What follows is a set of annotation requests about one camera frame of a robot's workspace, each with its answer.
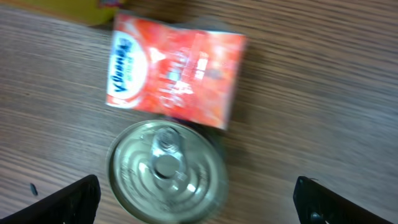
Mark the red white snack packet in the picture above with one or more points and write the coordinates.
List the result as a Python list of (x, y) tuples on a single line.
[(186, 73)]

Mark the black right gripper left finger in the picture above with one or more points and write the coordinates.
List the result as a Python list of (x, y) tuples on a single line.
[(74, 204)]

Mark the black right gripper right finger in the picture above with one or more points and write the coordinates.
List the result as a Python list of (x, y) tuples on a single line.
[(316, 204)]

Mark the round tin can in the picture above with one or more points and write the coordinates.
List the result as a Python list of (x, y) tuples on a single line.
[(166, 171)]

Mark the yellow mentos gum bottle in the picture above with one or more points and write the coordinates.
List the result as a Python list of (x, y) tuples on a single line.
[(88, 12)]

